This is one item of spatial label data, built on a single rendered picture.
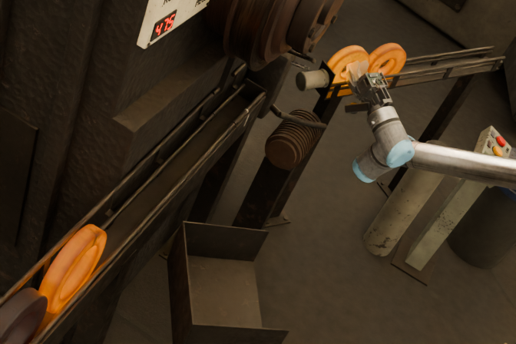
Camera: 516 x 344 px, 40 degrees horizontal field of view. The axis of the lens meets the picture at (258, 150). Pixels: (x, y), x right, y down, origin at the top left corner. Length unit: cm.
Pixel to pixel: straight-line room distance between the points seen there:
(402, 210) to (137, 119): 137
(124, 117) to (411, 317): 152
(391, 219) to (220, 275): 116
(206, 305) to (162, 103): 45
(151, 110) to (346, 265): 135
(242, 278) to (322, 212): 122
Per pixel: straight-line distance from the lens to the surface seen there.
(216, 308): 161
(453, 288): 292
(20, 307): 130
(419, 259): 283
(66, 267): 136
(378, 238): 276
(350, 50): 227
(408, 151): 215
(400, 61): 243
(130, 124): 152
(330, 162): 310
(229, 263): 168
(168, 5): 140
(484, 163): 217
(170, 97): 162
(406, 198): 262
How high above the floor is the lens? 185
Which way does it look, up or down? 38 degrees down
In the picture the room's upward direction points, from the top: 25 degrees clockwise
